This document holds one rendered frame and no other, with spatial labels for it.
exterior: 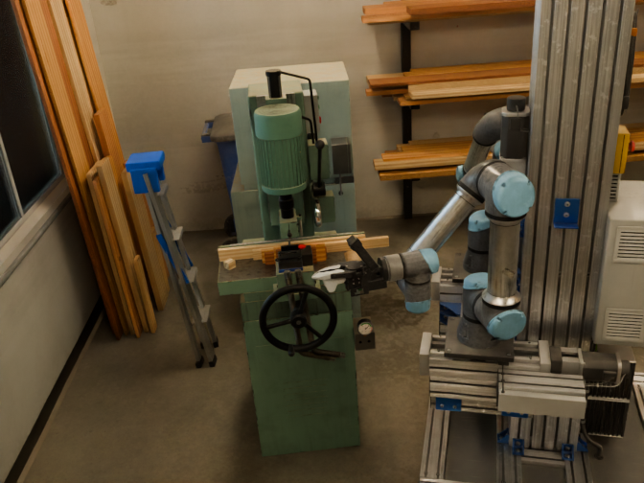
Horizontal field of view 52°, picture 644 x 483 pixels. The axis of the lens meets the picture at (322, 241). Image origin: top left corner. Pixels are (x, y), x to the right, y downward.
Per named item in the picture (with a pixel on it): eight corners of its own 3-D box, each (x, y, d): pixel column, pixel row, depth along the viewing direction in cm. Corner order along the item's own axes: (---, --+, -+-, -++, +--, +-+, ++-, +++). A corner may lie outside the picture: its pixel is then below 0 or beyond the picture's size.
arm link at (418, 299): (422, 294, 206) (421, 263, 201) (435, 312, 196) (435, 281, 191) (398, 299, 205) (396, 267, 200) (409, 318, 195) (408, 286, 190)
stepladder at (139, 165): (189, 372, 357) (121, 167, 305) (194, 344, 380) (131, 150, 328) (219, 366, 357) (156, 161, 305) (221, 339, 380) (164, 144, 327)
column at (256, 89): (265, 259, 291) (245, 96, 259) (264, 238, 311) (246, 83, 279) (316, 254, 292) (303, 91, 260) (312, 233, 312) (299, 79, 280)
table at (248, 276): (217, 309, 249) (215, 295, 246) (220, 270, 276) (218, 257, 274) (378, 291, 252) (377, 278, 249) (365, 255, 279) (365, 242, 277)
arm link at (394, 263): (402, 258, 186) (393, 249, 194) (386, 261, 186) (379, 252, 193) (404, 283, 189) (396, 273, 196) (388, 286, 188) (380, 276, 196)
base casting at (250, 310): (241, 322, 264) (239, 302, 260) (243, 256, 315) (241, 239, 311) (354, 310, 266) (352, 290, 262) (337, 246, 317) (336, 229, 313)
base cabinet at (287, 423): (260, 458, 295) (241, 323, 263) (260, 377, 346) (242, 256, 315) (360, 446, 297) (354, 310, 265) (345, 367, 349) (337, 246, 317)
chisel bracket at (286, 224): (281, 242, 263) (279, 223, 259) (280, 228, 275) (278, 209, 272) (300, 241, 263) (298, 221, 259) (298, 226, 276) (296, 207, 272)
